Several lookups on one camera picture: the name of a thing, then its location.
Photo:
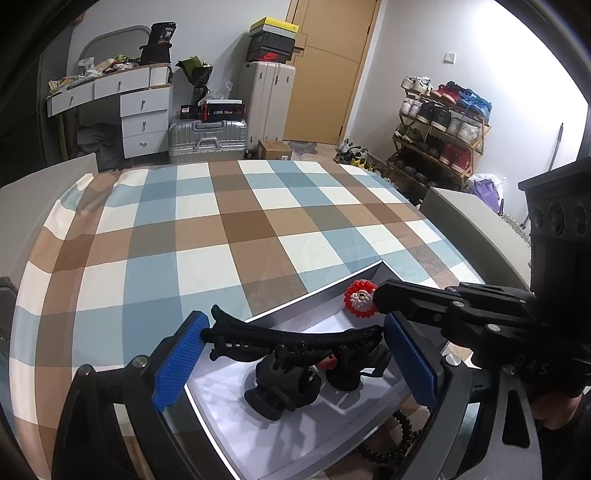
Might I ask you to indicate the purple bag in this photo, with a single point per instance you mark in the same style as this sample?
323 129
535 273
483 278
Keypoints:
485 191

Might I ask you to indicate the pile of shoes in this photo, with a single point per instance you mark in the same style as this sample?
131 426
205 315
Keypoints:
355 154

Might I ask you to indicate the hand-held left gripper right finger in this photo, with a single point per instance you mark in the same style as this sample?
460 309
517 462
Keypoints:
411 360

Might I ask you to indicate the rows of shoes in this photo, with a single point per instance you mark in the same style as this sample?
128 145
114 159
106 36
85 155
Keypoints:
443 115

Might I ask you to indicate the grey nightstand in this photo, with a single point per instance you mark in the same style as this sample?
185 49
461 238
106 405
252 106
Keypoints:
51 173
471 230

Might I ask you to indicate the long black hair claw clip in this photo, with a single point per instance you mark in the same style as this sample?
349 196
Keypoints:
286 339

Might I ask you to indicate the white suitcase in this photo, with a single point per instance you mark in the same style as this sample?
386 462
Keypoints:
268 101

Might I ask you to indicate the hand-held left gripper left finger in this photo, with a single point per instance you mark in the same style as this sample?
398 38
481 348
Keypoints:
178 364

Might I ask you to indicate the white light switch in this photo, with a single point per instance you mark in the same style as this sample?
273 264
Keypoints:
449 57

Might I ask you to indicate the white dressing desk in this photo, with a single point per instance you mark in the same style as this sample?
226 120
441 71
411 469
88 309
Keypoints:
143 124

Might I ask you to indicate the black red shoe box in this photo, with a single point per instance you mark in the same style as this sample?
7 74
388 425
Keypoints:
270 56

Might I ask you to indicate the grey floor mat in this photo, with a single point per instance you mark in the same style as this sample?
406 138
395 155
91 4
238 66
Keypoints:
302 146

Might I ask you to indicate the red white beaded flower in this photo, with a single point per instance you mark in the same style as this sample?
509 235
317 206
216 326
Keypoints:
360 300

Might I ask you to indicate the small cardboard box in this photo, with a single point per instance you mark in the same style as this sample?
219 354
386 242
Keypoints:
274 150

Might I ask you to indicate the silver jewelry box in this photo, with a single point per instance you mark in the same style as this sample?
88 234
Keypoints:
277 438

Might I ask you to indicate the small black hair claw clip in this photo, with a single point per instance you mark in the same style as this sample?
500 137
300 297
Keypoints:
355 364

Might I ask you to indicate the grey framed mirror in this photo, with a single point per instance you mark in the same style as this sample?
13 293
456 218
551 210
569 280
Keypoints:
111 44

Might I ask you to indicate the round black hair claw clip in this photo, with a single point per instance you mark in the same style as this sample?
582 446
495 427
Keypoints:
281 387

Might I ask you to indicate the small black box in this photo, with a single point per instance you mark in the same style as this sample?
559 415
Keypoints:
185 110

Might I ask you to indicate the wooden shoe rack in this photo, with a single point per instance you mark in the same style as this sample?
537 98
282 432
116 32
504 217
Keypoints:
480 138

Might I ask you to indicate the silver suitcase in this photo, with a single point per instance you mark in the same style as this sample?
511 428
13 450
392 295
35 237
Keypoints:
207 138

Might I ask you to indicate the clutter of desk items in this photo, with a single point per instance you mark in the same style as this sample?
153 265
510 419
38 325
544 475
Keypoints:
101 67

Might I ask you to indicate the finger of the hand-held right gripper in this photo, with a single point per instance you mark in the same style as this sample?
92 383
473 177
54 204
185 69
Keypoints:
415 300
503 346

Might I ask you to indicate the clear plastic bag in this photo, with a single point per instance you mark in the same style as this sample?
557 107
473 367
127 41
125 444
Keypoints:
222 91

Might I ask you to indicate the black paper bag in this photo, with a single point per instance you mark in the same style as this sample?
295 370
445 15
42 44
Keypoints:
157 46

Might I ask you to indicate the wooden door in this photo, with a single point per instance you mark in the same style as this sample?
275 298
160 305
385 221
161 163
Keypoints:
332 83

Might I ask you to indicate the black wrapped flower bouquet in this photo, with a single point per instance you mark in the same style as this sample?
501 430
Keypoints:
198 78

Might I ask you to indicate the yellow shoe box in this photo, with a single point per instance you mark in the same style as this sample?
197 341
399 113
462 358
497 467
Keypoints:
274 26

